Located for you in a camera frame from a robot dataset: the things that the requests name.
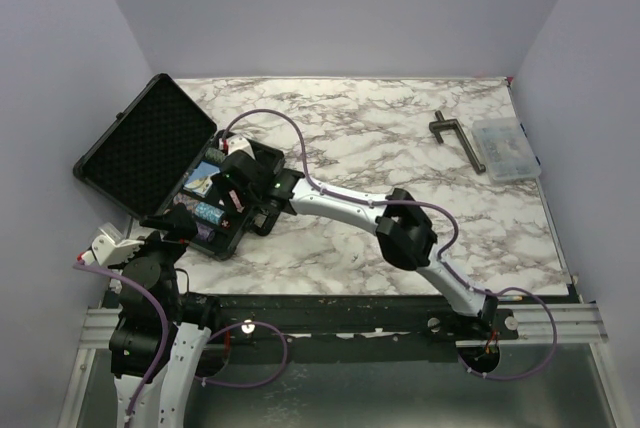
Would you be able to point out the orange blue chip stack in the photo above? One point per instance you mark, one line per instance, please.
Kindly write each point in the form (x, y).
(189, 202)

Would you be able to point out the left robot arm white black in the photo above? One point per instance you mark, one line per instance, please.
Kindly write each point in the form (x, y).
(161, 333)

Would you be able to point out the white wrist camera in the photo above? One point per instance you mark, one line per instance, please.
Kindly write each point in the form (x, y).
(238, 143)
(109, 247)

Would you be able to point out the red playing card deck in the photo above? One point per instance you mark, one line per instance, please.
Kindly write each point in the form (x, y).
(232, 202)

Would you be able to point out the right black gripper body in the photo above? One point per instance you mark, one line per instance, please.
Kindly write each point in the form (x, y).
(261, 162)

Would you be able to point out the light blue poker chip stack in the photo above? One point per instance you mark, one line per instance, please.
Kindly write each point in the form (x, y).
(209, 213)

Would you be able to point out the purple chip stack in case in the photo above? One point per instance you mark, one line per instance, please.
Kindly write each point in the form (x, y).
(205, 233)

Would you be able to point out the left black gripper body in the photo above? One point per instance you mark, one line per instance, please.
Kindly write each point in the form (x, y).
(170, 248)

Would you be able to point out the black foam-lined poker case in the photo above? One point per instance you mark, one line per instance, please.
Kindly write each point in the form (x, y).
(143, 159)

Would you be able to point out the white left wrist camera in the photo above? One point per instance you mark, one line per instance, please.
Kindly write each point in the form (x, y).
(109, 247)

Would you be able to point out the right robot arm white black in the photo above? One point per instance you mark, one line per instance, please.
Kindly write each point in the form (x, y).
(403, 230)

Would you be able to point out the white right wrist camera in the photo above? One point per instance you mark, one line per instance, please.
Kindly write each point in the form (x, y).
(238, 143)

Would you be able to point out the clear plastic parts box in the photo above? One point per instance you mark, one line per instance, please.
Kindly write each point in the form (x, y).
(506, 151)

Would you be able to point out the blue playing card deck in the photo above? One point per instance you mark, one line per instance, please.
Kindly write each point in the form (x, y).
(200, 181)

